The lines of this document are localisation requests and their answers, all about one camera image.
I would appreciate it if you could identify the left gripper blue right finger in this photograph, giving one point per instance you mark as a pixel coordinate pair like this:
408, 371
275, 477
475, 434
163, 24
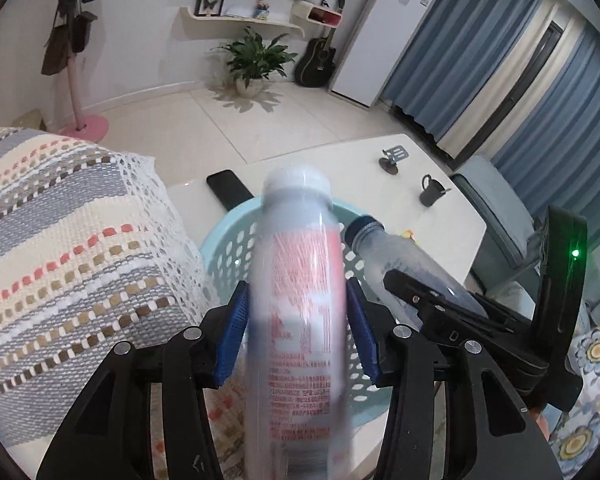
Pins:
363, 336

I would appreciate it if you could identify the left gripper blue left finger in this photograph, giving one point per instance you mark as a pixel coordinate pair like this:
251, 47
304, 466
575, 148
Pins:
229, 332

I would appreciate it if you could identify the clear plastic bottle blue cap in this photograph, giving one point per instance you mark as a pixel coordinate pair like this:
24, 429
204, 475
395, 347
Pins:
382, 252

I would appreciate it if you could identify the light blue plastic basket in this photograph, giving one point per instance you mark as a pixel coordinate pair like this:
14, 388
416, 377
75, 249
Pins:
301, 290

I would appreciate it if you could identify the clear bottle red label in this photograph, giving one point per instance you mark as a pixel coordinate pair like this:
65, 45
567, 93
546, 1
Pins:
293, 197

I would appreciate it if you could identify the person's right hand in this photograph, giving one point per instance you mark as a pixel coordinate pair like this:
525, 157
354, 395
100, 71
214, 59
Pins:
541, 421

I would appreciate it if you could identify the teal sofa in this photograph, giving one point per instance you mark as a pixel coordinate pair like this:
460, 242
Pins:
512, 252

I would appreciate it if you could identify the colourful rubik cube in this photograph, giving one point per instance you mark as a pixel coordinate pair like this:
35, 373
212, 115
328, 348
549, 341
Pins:
409, 235

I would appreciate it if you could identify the floral cushion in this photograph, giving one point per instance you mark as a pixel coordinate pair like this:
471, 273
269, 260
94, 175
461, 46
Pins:
576, 436

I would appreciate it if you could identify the black mug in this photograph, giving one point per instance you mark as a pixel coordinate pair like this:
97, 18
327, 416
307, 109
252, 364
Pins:
432, 190

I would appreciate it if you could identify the black smartphone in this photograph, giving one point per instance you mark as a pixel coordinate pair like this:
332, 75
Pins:
228, 189

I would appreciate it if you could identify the phone stand on coaster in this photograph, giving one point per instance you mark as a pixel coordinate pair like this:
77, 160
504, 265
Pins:
390, 159

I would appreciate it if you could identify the striped woven tablecloth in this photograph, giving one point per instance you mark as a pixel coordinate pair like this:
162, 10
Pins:
107, 322

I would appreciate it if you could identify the pink coat rack stand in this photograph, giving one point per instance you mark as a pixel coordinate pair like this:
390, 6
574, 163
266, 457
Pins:
91, 128

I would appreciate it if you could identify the black acoustic guitar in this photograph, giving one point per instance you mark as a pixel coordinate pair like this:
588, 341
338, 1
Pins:
317, 65

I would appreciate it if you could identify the potted green plant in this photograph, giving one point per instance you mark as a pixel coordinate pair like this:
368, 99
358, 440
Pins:
251, 61

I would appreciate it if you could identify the blue striped curtain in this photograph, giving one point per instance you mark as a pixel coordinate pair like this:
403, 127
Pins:
516, 82

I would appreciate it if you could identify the small beige stool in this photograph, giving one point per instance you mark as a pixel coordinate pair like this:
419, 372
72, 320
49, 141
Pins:
31, 120

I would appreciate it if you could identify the white refrigerator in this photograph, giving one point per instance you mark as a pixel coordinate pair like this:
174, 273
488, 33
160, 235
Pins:
383, 33

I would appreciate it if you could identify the brown hanging bag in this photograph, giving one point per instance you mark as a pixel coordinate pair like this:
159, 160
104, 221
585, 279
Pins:
57, 47

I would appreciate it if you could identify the framed butterfly picture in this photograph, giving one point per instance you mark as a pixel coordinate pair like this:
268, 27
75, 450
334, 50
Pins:
208, 8

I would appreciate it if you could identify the white red wall cubby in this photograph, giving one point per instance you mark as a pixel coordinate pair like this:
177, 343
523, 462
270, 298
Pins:
315, 14

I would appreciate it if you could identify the white curved wall shelf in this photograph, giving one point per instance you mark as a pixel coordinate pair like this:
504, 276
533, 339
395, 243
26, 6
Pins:
293, 28

